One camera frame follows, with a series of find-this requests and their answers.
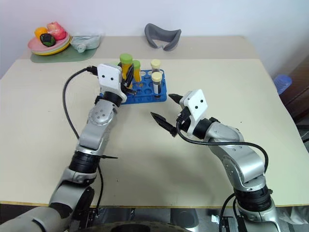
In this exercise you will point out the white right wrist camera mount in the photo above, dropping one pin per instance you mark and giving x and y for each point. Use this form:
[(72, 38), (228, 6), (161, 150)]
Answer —
[(196, 102)]

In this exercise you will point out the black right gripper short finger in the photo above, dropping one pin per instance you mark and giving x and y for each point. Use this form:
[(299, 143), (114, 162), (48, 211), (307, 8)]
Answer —
[(176, 97)]

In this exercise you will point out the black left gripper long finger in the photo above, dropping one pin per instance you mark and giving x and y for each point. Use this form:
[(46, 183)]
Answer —
[(130, 75)]

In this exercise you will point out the small green-capped orange tube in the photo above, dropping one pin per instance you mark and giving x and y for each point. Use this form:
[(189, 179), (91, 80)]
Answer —
[(137, 72)]

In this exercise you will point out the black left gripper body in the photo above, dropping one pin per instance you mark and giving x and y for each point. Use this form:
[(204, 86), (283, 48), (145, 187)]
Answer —
[(123, 87)]

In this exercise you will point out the large green-capped orange tube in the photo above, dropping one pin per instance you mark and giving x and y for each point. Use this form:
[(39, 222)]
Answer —
[(125, 65)]

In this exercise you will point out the orange fruit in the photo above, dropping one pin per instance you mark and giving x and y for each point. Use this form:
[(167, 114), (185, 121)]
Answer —
[(40, 31)]

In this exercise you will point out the grey foam face cushion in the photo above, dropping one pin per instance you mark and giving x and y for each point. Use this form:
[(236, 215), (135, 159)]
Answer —
[(150, 36)]

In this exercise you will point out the green table mat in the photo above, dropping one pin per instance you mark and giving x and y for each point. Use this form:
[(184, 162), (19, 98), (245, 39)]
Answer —
[(72, 56)]

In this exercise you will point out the dark brown cabinet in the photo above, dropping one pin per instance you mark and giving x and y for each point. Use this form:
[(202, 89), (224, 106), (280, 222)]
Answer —
[(299, 87)]

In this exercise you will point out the yellow plate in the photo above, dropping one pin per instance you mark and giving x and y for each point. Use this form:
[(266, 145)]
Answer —
[(62, 48)]

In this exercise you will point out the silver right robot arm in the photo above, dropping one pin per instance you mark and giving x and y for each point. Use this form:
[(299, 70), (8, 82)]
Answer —
[(243, 159)]

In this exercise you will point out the blue stacked cups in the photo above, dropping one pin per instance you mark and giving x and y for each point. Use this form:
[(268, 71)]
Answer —
[(283, 83)]

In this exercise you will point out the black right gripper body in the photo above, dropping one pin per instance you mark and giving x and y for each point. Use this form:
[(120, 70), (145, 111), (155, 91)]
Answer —
[(184, 119)]

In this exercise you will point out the pale green plastic pouch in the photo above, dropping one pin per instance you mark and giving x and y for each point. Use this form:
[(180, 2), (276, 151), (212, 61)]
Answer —
[(87, 42)]

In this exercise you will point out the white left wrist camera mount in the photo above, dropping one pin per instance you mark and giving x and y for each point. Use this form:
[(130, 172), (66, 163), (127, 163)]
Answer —
[(108, 73)]

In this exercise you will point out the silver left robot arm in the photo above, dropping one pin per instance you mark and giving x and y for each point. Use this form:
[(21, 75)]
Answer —
[(96, 130)]

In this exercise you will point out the yellow-capped clear tube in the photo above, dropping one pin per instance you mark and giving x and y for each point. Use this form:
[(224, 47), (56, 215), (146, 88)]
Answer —
[(156, 66)]

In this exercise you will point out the blue test tube rack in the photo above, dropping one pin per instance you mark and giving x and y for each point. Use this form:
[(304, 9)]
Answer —
[(144, 94)]

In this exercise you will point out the dark rounded base shape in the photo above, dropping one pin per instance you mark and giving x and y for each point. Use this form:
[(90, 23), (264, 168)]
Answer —
[(135, 227)]

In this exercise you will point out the pink plate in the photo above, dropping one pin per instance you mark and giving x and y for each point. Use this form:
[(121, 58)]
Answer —
[(33, 46)]

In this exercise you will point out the red apple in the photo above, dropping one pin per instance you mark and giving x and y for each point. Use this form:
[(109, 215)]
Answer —
[(57, 31)]

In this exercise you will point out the dark green fruit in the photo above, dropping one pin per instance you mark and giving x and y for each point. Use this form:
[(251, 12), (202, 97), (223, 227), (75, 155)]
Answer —
[(47, 39)]

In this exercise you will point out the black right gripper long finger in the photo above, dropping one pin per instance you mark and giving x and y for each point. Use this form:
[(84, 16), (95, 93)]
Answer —
[(164, 122)]

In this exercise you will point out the yellow-capped dark liquid tube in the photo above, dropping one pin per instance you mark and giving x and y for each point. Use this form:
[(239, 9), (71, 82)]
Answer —
[(157, 83)]

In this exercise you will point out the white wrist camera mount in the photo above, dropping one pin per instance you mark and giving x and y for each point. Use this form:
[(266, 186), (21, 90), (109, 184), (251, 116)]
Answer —
[(108, 73), (196, 102)]

